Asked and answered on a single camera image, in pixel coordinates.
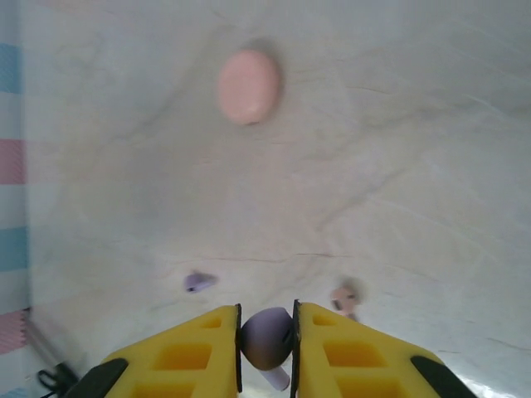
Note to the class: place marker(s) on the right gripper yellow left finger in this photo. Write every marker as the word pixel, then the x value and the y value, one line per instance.
pixel 182 356

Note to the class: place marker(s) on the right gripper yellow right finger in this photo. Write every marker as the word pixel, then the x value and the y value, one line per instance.
pixel 352 360

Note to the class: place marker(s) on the pink earbud charging case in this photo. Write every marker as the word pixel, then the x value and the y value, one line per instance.
pixel 246 87

